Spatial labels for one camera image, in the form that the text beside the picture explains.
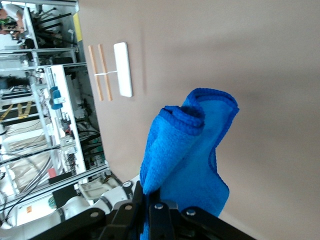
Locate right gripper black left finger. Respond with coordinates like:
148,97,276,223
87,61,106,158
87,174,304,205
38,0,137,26
29,179,146,240

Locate white towel rack wooden bars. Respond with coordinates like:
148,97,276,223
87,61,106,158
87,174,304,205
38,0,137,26
87,41,134,102

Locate person in white shirt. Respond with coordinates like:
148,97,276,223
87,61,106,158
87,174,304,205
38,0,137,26
0,2,27,35

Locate aluminium shelf frame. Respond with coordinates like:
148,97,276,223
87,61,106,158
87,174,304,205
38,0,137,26
0,46,88,68

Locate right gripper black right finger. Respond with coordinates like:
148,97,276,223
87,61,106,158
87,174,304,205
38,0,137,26
149,199,257,240

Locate blue microfibre towel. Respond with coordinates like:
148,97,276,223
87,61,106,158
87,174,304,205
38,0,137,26
138,87,240,240

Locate white workbench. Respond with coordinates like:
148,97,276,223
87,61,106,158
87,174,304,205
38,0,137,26
44,64,87,176

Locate blue plastic object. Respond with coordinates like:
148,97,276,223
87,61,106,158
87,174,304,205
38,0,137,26
49,86,66,110

